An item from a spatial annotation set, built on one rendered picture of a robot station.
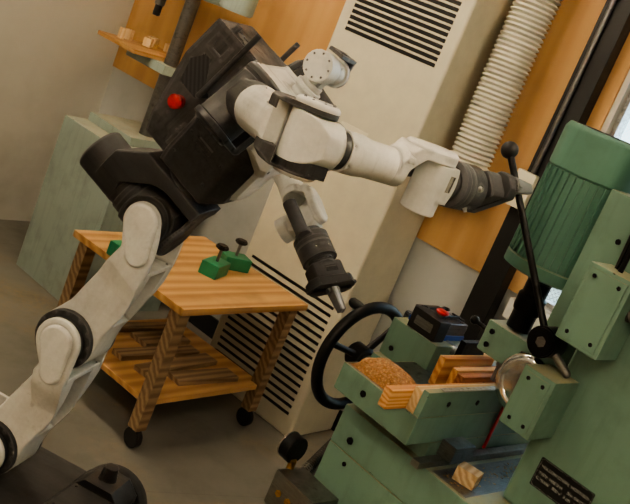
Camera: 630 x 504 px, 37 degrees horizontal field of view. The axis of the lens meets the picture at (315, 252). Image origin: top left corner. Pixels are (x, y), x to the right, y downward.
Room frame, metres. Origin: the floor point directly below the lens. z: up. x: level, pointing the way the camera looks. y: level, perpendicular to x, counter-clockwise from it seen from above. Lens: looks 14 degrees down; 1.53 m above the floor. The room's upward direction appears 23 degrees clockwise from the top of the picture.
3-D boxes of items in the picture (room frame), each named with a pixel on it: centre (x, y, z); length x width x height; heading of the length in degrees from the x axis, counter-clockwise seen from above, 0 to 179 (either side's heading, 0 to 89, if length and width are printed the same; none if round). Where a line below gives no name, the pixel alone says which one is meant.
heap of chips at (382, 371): (1.78, -0.23, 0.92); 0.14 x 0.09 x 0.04; 49
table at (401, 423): (1.98, -0.38, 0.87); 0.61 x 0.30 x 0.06; 139
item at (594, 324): (1.64, -0.51, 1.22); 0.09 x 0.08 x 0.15; 49
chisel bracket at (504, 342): (1.88, -0.46, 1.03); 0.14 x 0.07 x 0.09; 49
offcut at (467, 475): (1.70, -0.44, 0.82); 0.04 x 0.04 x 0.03; 65
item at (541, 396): (1.66, -0.48, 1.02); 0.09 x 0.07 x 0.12; 139
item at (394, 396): (1.85, -0.41, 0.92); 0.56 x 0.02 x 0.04; 139
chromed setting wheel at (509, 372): (1.72, -0.46, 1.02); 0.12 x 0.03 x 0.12; 49
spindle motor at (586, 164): (1.90, -0.45, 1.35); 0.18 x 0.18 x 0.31
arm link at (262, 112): (1.61, 0.13, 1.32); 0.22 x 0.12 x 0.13; 26
